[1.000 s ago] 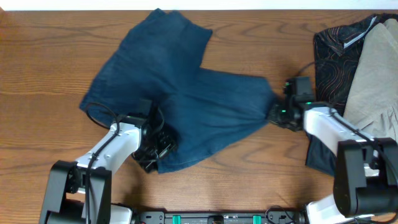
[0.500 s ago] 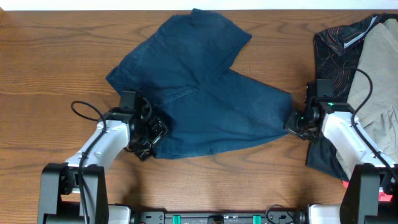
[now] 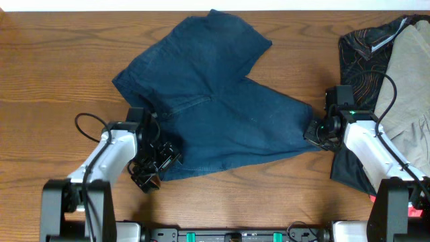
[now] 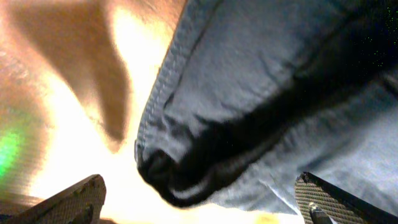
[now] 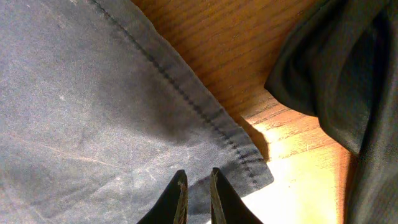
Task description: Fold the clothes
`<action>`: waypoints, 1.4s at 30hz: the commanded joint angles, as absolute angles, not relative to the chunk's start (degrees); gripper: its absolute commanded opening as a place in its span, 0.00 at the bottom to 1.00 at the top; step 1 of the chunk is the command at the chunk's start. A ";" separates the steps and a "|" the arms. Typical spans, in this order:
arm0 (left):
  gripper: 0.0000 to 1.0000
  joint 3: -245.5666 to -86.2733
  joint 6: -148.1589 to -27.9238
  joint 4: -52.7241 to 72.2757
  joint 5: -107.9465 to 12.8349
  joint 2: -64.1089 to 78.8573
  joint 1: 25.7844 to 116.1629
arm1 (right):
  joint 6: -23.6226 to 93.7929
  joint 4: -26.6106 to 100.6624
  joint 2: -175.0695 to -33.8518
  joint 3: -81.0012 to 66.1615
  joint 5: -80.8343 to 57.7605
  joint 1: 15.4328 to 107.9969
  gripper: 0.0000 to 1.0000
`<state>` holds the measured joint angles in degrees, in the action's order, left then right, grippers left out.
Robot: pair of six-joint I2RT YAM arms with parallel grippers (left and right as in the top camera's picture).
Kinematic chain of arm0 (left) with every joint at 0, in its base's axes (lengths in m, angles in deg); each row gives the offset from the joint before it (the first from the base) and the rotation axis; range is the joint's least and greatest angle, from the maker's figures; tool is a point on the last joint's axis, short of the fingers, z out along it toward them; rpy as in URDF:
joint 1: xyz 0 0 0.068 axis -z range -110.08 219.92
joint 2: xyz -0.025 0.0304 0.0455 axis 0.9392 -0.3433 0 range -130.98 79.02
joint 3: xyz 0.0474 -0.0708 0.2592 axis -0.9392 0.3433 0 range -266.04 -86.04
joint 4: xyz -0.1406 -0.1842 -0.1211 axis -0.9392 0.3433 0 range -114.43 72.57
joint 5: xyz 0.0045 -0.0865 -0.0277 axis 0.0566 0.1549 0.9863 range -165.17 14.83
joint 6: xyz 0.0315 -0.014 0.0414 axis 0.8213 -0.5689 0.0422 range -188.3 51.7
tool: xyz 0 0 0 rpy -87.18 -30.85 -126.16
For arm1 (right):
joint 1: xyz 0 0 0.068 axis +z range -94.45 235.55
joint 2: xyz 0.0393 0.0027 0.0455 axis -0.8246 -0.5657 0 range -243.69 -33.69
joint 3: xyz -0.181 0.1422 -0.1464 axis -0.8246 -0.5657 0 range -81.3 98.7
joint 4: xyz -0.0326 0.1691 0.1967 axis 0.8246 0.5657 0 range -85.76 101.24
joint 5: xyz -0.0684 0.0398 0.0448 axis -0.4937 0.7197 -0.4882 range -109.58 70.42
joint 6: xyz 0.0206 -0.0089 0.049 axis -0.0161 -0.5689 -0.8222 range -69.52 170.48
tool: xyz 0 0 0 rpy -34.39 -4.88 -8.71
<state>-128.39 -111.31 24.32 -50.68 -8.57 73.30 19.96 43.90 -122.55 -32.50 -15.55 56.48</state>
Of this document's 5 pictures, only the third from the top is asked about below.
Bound dark blue denim shorts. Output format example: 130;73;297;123
113;10;313;181

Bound red white item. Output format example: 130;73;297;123
369;195;423;218

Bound black patterned garment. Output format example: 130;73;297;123
331;15;429;196

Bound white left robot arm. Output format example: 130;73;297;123
40;114;181;241

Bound beige khaki garment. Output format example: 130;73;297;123
382;20;429;175

